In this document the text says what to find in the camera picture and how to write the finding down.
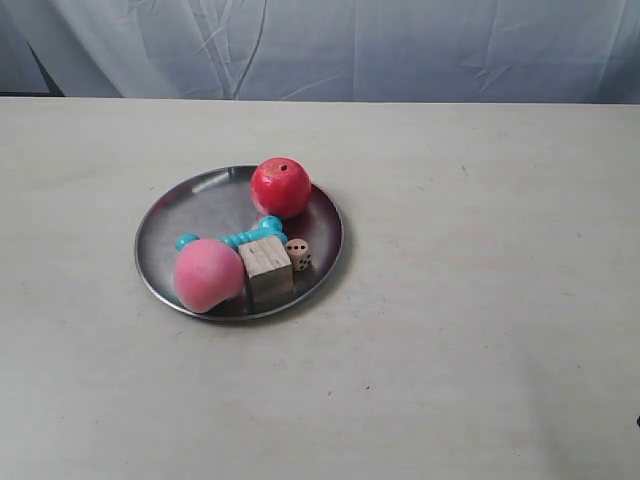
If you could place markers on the small wooden die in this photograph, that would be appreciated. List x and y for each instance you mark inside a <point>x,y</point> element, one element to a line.
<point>300,253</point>

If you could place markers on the teal rubber bone toy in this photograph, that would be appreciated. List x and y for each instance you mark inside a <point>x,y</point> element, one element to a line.
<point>267,226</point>

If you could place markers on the wooden cube block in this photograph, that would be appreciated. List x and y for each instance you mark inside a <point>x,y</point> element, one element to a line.
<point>268,267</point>

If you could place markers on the red toy apple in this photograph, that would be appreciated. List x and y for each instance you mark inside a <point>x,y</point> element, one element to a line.
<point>280,187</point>

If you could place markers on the large round metal plate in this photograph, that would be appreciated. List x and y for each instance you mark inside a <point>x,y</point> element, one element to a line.
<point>217,203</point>

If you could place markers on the pink foam peach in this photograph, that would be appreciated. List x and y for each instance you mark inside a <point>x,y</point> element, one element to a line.
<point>206,273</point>

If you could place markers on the white backdrop curtain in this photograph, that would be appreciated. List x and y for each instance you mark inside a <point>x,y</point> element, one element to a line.
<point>360,51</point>

